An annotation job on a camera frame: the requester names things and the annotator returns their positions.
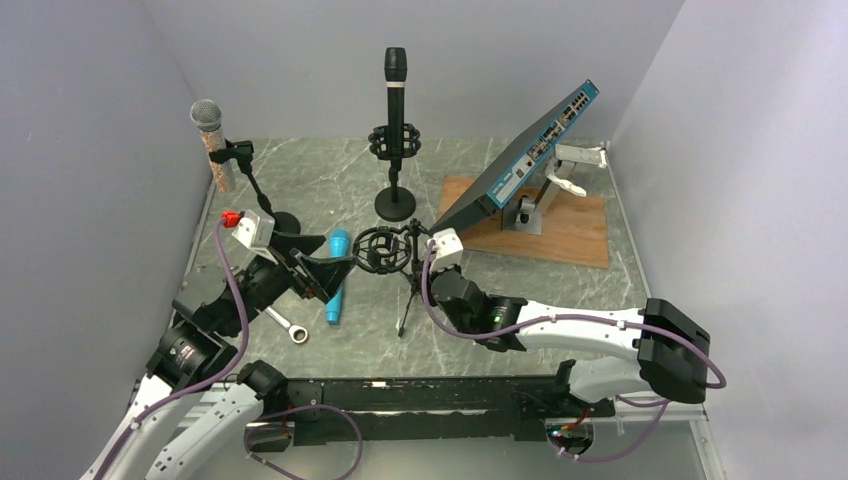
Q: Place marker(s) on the black clip microphone stand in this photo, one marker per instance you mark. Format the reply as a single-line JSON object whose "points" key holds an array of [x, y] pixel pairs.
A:
{"points": [[243, 153]]}

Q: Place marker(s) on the silver ratchet wrench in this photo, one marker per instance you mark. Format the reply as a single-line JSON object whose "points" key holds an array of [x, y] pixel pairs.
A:
{"points": [[298, 334]]}

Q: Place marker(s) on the black round base stand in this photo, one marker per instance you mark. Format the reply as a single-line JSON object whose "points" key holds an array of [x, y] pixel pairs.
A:
{"points": [[394, 203]]}

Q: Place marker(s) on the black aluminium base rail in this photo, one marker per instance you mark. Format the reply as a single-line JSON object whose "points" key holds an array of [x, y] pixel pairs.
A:
{"points": [[336, 410]]}

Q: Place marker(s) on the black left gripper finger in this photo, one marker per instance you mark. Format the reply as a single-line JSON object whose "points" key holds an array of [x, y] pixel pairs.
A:
{"points": [[284, 244], [321, 279]]}

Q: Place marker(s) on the grey metal bracket stand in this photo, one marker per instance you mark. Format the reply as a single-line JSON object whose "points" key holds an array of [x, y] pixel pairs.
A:
{"points": [[556, 182]]}

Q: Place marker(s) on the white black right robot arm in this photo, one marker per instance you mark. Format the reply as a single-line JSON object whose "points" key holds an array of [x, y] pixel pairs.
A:
{"points": [[655, 347]]}

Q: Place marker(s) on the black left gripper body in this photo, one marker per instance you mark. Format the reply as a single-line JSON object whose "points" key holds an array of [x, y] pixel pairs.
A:
{"points": [[267, 280]]}

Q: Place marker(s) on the wooden board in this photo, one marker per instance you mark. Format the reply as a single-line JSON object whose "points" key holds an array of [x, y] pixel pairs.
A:
{"points": [[497, 213]]}

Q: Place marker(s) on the black tripod shock mount stand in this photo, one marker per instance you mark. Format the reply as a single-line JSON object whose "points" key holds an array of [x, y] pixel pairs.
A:
{"points": [[385, 250]]}

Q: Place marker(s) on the silver head glitter microphone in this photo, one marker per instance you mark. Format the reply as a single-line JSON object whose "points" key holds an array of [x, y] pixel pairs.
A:
{"points": [[207, 116]]}

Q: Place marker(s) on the blue network switch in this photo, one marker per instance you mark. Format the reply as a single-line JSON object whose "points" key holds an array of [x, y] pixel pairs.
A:
{"points": [[523, 166]]}

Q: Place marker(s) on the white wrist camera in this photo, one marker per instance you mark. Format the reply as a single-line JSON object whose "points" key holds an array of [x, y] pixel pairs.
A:
{"points": [[254, 230], [447, 250]]}

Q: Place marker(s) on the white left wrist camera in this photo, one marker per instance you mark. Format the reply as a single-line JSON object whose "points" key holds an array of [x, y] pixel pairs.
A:
{"points": [[254, 230]]}

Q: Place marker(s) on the black microphone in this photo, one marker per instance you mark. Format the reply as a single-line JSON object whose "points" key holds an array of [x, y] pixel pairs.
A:
{"points": [[395, 73]]}

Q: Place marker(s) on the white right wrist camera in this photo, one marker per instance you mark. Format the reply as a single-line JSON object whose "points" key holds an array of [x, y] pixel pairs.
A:
{"points": [[447, 250]]}

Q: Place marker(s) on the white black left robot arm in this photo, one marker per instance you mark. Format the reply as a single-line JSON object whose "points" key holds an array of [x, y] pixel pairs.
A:
{"points": [[195, 395]]}

